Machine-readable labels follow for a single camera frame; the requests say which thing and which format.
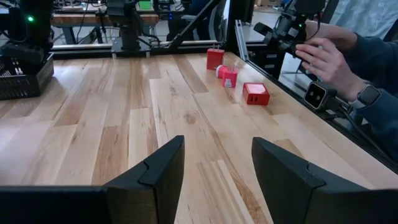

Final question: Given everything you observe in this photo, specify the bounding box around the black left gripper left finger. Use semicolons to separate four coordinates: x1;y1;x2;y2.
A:
102;134;185;224

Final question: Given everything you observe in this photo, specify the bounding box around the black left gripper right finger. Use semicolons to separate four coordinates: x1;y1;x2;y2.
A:
251;136;374;224

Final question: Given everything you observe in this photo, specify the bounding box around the large red charger block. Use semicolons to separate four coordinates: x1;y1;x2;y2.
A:
242;82;271;106

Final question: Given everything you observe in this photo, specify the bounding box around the small red-pink charger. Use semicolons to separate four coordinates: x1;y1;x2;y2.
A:
221;68;239;88

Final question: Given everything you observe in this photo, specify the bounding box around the red-pink charger white end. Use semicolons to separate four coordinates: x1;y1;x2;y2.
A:
215;64;229;79

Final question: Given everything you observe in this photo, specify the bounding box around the red charger with prongs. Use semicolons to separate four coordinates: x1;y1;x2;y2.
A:
206;44;225;71

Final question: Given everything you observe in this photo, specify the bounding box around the person's forearm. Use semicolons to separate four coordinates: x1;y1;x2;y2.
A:
304;20;358;54

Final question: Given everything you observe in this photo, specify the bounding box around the black mesh basket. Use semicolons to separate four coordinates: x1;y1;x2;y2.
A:
0;52;55;101

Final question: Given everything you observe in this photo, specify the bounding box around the wooden workbench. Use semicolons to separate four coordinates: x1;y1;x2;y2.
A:
51;12;160;44

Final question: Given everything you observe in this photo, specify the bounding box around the person's wristwatch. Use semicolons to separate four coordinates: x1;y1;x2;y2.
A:
356;84;382;106

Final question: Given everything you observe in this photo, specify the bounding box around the person's hand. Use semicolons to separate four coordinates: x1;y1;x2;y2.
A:
294;37;358;102

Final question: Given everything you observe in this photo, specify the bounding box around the black box with labels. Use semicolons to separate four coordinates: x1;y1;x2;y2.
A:
248;46;287;80

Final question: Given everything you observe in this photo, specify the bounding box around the person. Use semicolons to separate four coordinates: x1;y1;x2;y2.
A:
304;0;398;162

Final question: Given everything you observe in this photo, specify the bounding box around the small square camera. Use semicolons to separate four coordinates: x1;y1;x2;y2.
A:
303;81;338;111

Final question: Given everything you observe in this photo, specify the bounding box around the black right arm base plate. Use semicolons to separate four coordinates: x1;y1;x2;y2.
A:
111;37;150;58

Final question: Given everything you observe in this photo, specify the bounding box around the black leader arm handle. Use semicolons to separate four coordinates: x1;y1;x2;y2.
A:
253;0;327;60

